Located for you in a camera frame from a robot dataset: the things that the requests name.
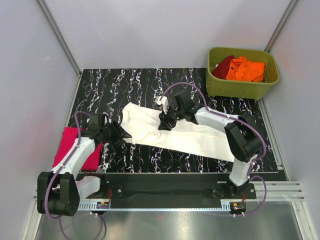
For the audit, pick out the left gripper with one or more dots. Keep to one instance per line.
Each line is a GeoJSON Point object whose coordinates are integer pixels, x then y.
{"type": "Point", "coordinates": [119, 132]}

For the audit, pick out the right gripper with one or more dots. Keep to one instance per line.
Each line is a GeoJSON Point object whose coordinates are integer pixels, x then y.
{"type": "Point", "coordinates": [165, 119]}

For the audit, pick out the white printed t-shirt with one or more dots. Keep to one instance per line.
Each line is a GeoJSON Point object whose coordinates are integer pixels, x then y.
{"type": "Point", "coordinates": [142, 124]}

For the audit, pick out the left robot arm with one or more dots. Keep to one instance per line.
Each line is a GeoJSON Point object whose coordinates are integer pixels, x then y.
{"type": "Point", "coordinates": [59, 193]}

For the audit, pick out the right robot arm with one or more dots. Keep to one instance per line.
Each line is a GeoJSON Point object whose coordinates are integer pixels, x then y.
{"type": "Point", "coordinates": [243, 138]}

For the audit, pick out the folded pink t-shirt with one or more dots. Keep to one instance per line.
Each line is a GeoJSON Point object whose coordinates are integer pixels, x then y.
{"type": "Point", "coordinates": [68, 139]}

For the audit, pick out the olive green plastic bin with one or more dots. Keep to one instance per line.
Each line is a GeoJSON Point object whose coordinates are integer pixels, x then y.
{"type": "Point", "coordinates": [240, 89]}

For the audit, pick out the dark red t-shirt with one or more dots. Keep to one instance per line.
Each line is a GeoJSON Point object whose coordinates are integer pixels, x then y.
{"type": "Point", "coordinates": [222, 69]}

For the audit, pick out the orange t-shirt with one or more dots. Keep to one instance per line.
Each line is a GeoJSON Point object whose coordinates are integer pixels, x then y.
{"type": "Point", "coordinates": [241, 69]}

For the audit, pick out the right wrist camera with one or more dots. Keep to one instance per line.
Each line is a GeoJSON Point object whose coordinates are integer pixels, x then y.
{"type": "Point", "coordinates": [163, 102]}

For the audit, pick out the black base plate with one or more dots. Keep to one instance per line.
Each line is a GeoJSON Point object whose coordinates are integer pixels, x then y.
{"type": "Point", "coordinates": [166, 202]}

